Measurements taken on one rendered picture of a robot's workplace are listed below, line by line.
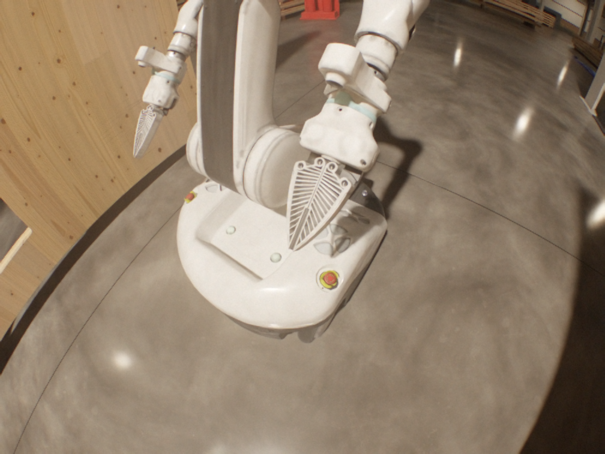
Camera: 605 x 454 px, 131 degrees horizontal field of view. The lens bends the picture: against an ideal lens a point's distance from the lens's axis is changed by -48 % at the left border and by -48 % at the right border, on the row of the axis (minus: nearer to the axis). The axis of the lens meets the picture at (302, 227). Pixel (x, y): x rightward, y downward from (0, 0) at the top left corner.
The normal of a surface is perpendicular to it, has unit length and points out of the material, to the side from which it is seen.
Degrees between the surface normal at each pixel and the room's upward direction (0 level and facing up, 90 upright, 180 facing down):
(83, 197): 90
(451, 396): 0
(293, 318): 56
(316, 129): 41
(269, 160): 72
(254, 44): 87
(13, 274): 90
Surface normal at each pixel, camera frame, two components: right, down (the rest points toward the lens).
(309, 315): 0.12, 0.37
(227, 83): -0.55, 0.47
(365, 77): 0.72, 0.42
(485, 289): -0.08, -0.57
